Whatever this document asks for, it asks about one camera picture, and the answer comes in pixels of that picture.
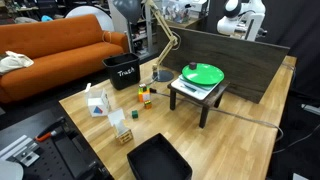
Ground black trash bin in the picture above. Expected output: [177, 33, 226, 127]
[101, 52, 142, 91]

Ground white cardboard box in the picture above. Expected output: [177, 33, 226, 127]
[84, 82, 112, 118]

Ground black shallow tray bin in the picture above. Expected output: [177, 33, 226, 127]
[126, 132, 194, 180]

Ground white kitchen scale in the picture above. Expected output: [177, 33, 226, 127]
[170, 74, 222, 101]

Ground green round plate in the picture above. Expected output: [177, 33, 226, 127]
[181, 63, 225, 86]

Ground small dark wooden stool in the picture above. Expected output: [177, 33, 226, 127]
[167, 79, 230, 129]

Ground metal storage shelf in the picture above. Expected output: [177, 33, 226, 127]
[126, 0, 158, 58]

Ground dark wooden backdrop board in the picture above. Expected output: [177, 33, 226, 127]
[156, 25, 291, 104]

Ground white round panel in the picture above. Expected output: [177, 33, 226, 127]
[64, 5, 115, 33]

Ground orange sofa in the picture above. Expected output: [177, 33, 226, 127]
[0, 13, 130, 104]

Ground black perforated work table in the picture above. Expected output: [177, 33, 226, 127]
[0, 108, 114, 180]

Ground orange black bar clamp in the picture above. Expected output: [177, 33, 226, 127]
[34, 116, 68, 143]

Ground white cloth bag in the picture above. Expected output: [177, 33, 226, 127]
[0, 50, 35, 75]

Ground long aluminium extrusion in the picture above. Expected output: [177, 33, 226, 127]
[0, 134, 40, 168]

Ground white machine base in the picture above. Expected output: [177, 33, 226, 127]
[0, 160, 24, 180]

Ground grey braided cable black plug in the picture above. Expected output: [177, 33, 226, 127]
[149, 87, 285, 144]

